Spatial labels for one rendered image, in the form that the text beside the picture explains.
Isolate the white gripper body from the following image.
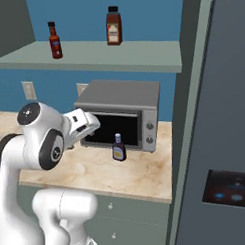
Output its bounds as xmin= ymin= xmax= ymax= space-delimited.
xmin=69 ymin=110 xmax=102 ymax=141

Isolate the dark condiment bottle yellow label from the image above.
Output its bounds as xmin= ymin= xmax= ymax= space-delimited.
xmin=111 ymin=132 xmax=128 ymax=163

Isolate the grey-green cabinet shelf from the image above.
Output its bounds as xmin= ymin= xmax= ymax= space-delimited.
xmin=0 ymin=35 xmax=184 ymax=80

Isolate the red hot sauce bottle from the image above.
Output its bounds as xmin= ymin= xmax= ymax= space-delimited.
xmin=46 ymin=21 xmax=64 ymax=60

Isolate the brown sauce bottle white label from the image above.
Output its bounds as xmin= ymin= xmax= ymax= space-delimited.
xmin=105 ymin=5 xmax=124 ymax=47

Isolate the dark grey cabinet side panel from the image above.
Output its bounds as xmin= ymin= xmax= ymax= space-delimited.
xmin=0 ymin=0 xmax=37 ymax=62

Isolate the black glass toaster oven door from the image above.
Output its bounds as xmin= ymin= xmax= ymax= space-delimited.
xmin=79 ymin=109 xmax=145 ymax=153

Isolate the grey toaster oven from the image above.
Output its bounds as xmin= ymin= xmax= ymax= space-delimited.
xmin=72 ymin=76 xmax=164 ymax=156

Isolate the grey-green drawer front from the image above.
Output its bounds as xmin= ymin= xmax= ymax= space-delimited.
xmin=16 ymin=179 xmax=172 ymax=232
xmin=83 ymin=213 xmax=169 ymax=245

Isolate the grey-green tall side panel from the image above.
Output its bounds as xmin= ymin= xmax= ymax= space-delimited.
xmin=155 ymin=0 xmax=224 ymax=245

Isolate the dark grey fridge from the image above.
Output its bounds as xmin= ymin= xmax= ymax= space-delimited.
xmin=165 ymin=0 xmax=245 ymax=245

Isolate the white wall outlet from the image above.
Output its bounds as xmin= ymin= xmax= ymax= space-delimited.
xmin=75 ymin=82 xmax=91 ymax=98
xmin=20 ymin=79 xmax=39 ymax=102

